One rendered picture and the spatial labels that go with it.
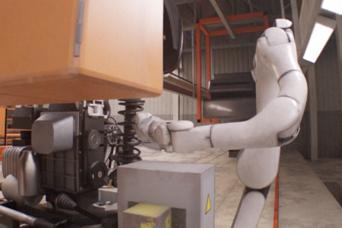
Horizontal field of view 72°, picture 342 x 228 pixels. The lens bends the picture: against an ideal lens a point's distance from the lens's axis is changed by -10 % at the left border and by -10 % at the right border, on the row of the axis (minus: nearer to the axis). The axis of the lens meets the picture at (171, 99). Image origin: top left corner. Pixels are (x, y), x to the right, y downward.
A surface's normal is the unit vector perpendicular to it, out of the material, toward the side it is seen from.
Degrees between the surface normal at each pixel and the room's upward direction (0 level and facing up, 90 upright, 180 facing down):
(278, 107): 59
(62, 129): 90
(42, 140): 90
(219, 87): 64
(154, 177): 90
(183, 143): 98
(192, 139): 100
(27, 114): 80
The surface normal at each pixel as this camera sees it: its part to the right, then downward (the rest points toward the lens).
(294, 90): -0.28, -0.55
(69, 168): -0.39, -0.08
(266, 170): -0.16, -0.07
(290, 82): -0.50, -0.58
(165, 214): 0.92, -0.04
